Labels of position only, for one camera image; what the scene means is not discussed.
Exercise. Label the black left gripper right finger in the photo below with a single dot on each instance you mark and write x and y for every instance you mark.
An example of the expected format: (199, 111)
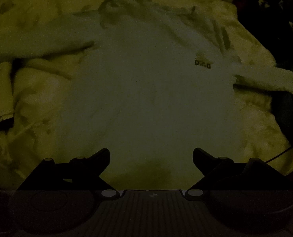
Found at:
(247, 197)

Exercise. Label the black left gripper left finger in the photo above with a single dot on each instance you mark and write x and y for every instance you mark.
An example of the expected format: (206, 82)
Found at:
(56, 197)

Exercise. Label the white small garment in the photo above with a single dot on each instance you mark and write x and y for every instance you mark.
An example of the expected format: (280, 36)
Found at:
(149, 88)

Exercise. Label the dark clothes pile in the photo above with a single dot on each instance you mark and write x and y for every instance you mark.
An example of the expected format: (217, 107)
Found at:
(271, 23)

